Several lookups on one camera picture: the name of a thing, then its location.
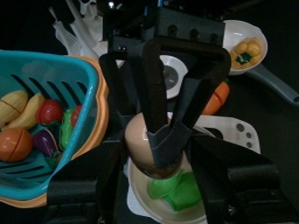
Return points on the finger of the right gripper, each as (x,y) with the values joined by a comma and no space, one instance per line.
(154,87)
(113,87)

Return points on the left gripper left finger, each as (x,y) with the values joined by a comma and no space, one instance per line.
(109,180)

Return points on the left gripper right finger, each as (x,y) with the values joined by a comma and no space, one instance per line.
(234,180)

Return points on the beige toy egg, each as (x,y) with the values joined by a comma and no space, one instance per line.
(137,143)

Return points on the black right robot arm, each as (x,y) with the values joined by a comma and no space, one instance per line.
(187,8)

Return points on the white round toy timer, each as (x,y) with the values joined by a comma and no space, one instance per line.
(171,76)

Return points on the teal toy basket orange rim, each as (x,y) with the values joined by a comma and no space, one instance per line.
(83,84)

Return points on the white round plate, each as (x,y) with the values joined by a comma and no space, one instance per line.
(141,195)

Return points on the small red toy fruit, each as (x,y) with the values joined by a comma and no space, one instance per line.
(77,115)

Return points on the green toy leaf vegetable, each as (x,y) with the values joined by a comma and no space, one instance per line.
(179,192)

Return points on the orange toy carrot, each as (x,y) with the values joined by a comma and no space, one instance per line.
(218,99)

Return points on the red toy tomato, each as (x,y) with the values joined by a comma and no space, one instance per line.
(50,111)

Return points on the yellow toy bell pepper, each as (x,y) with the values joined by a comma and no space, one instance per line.
(253,49)

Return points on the purple toy eggplant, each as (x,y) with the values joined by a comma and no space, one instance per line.
(45,143)

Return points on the white toy slotted spatula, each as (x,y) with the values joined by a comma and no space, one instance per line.
(66,36)

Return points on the white toy ladle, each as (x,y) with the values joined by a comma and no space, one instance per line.
(79,26)

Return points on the yellow toy banana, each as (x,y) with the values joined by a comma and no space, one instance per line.
(30,115)

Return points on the yellow toy corn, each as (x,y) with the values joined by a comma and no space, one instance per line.
(11,105)

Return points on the orange toy fruit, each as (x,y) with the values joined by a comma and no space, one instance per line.
(14,145)

